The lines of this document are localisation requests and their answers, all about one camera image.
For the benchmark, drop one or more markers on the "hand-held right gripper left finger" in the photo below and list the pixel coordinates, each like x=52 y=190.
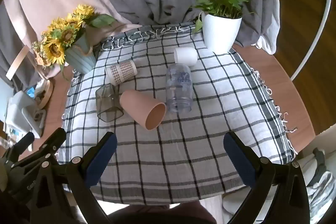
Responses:
x=101 y=161

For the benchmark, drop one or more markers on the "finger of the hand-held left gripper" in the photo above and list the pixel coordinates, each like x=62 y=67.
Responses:
x=56 y=138
x=25 y=141

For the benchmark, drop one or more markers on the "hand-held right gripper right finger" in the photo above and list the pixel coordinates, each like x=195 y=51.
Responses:
x=240 y=161

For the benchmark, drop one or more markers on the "pink cup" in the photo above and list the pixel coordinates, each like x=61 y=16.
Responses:
x=136 y=106

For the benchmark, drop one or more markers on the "clear grey square cup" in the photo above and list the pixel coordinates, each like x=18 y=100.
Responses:
x=105 y=100

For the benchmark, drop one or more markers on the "white cup with patterned band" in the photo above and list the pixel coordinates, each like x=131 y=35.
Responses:
x=123 y=71

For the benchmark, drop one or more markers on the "plain white cup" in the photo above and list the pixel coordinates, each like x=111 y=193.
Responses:
x=185 y=56

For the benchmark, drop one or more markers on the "white device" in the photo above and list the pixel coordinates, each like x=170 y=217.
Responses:
x=26 y=111

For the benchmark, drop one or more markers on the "round wooden disc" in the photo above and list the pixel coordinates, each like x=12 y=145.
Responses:
x=47 y=94

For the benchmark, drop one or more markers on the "checked tablecloth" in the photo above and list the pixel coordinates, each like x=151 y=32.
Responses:
x=170 y=155

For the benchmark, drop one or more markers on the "light wooden strip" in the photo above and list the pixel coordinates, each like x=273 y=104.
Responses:
x=17 y=62

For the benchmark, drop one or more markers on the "sunflowers in blue pot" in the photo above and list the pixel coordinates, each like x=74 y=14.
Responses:
x=78 y=56

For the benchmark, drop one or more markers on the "grey and white shoe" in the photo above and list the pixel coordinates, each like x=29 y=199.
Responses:
x=321 y=187

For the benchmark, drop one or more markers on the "clear plastic bottle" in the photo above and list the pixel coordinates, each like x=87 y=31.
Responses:
x=178 y=92

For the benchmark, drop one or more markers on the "green plant in white pot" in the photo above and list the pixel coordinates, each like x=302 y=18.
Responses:
x=220 y=29

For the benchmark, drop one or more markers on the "white curved tube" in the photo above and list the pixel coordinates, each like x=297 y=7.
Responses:
x=319 y=29

